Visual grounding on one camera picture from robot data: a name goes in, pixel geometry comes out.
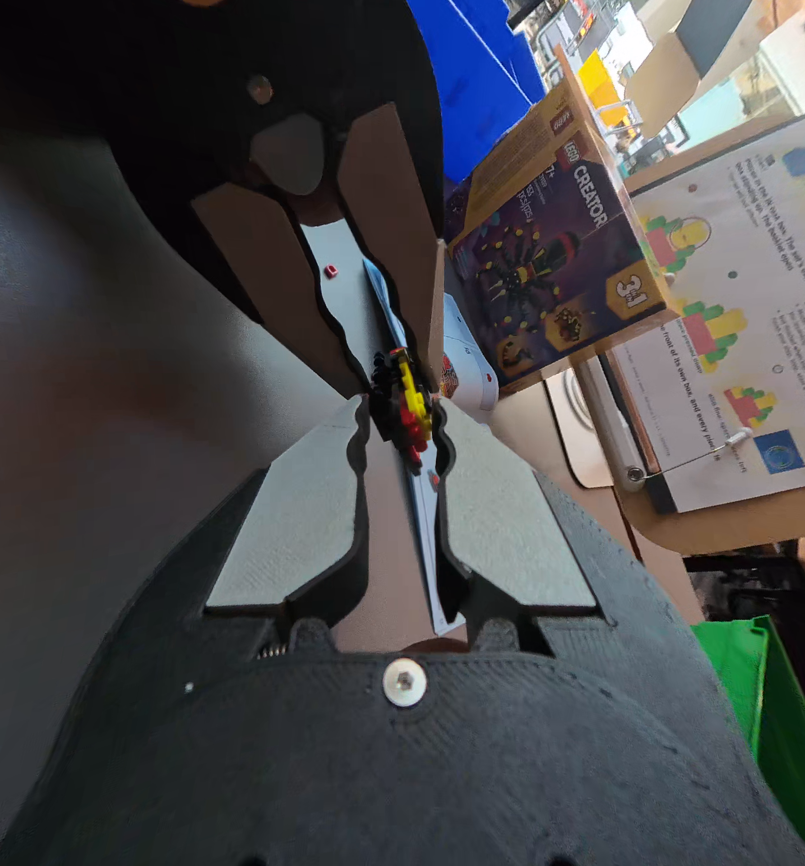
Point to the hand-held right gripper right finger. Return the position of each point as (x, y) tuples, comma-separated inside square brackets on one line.
[(511, 534)]

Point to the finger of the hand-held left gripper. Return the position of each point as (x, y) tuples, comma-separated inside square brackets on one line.
[(260, 257), (389, 203)]

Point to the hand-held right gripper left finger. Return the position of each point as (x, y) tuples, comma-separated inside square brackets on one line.
[(294, 528)]

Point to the yellow black red lego model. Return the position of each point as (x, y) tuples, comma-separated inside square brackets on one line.
[(409, 392)]

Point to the lego instruction booklet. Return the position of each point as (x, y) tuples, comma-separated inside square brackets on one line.
[(470, 365)]

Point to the purple lego set box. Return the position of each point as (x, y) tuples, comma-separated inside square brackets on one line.
[(565, 257)]

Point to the lego brick poster board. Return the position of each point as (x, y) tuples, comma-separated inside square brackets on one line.
[(748, 270)]

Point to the blue plastic bin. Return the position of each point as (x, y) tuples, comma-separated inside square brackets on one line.
[(470, 88)]

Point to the metal tube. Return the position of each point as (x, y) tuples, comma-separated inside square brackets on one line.
[(609, 419)]

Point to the yellow sign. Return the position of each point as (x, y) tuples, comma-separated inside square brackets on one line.
[(599, 81)]

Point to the green bin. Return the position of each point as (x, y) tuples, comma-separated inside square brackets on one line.
[(781, 744)]

